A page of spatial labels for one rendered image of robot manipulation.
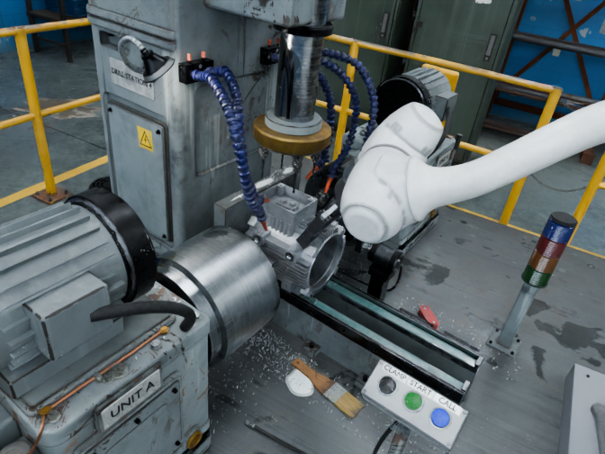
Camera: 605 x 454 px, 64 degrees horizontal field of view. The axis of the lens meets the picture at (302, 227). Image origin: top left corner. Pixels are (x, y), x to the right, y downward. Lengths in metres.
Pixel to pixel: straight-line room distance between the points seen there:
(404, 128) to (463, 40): 3.29
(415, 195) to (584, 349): 0.98
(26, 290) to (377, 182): 0.49
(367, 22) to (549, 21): 2.28
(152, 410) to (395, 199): 0.50
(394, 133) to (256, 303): 0.42
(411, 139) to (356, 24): 3.56
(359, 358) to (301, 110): 0.60
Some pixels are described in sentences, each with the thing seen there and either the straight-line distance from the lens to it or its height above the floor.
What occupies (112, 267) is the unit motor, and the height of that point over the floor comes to 1.30.
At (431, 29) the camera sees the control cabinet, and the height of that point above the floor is 1.08.
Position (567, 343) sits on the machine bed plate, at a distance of 1.60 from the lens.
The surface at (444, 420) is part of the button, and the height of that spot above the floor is 1.07.
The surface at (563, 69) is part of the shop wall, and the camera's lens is 6.02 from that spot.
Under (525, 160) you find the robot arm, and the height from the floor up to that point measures 1.47.
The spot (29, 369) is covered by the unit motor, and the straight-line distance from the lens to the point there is 0.75.
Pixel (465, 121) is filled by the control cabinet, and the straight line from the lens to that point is 4.24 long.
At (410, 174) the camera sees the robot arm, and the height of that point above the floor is 1.43.
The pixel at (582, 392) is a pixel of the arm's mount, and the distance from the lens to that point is 1.39.
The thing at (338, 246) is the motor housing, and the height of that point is 1.02.
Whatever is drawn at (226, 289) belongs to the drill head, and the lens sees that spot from 0.93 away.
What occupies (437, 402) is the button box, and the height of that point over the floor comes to 1.08.
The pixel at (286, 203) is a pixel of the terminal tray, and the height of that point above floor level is 1.13.
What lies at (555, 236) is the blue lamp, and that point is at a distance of 1.26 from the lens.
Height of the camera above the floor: 1.74
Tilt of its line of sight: 33 degrees down
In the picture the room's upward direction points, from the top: 8 degrees clockwise
